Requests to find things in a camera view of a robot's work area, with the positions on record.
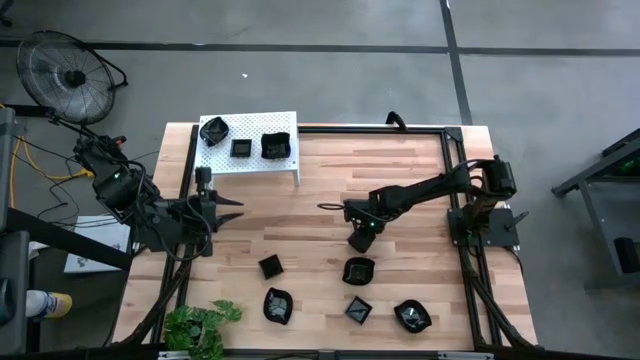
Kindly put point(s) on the dark grey case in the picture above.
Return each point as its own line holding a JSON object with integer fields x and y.
{"x": 12, "y": 260}

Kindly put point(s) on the small black square plate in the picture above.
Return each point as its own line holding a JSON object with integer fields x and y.
{"x": 270, "y": 266}
{"x": 241, "y": 148}
{"x": 358, "y": 310}
{"x": 359, "y": 249}

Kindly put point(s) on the grey cabinet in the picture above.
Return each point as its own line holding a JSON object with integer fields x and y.
{"x": 6, "y": 165}

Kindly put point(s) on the white perforated metal shelf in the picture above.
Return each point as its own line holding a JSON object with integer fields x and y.
{"x": 250, "y": 125}

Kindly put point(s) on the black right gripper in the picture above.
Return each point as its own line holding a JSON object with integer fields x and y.
{"x": 367, "y": 212}

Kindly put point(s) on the black box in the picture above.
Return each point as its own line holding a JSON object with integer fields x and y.
{"x": 627, "y": 255}

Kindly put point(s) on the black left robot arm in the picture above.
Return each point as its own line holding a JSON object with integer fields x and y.
{"x": 120, "y": 187}

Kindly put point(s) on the black leaf-shaped plate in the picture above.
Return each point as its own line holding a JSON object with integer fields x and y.
{"x": 412, "y": 316}
{"x": 214, "y": 131}
{"x": 278, "y": 306}

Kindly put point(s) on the white cardboard box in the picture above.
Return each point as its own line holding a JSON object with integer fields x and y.
{"x": 100, "y": 250}

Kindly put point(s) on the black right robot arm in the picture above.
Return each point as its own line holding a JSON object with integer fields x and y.
{"x": 430, "y": 187}

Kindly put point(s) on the green leafy plant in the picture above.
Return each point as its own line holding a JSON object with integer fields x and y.
{"x": 195, "y": 327}

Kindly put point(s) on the black aluminium table frame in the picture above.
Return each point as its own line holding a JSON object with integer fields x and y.
{"x": 350, "y": 129}

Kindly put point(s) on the grey side table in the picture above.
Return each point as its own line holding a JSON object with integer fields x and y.
{"x": 607, "y": 220}

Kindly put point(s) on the black wavy square bowl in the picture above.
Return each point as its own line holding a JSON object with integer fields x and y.
{"x": 275, "y": 145}
{"x": 358, "y": 271}

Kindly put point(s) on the white and yellow bottle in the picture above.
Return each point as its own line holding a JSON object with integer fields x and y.
{"x": 50, "y": 305}

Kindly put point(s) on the black diagonal beam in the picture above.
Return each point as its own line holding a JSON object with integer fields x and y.
{"x": 65, "y": 239}

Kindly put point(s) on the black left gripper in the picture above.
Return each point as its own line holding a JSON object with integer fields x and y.
{"x": 205, "y": 215}

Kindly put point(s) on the black metal floor fan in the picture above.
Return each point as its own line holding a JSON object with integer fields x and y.
{"x": 67, "y": 77}

